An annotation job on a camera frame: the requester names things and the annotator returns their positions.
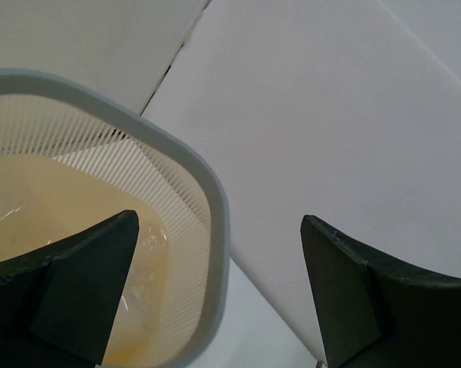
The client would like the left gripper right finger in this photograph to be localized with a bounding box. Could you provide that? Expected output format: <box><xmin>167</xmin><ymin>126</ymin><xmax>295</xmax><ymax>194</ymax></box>
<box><xmin>301</xmin><ymin>215</ymin><xmax>461</xmax><ymax>367</ymax></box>

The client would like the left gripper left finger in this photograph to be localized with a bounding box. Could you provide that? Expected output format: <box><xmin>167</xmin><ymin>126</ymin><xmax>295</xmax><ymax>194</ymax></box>
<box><xmin>0</xmin><ymin>210</ymin><xmax>139</xmax><ymax>368</ymax></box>

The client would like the clear crushed bottle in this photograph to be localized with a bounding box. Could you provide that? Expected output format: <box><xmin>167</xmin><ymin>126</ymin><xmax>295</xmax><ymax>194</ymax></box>
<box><xmin>117</xmin><ymin>224</ymin><xmax>170</xmax><ymax>337</ymax></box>

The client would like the square bottle beige label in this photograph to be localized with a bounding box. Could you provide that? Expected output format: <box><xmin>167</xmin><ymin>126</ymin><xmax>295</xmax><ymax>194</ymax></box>
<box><xmin>0</xmin><ymin>180</ymin><xmax>28</xmax><ymax>222</ymax></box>

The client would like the beige mesh waste bin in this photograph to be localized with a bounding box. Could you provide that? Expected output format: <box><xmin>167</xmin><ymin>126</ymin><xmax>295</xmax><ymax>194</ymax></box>
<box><xmin>0</xmin><ymin>69</ymin><xmax>230</xmax><ymax>367</ymax></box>

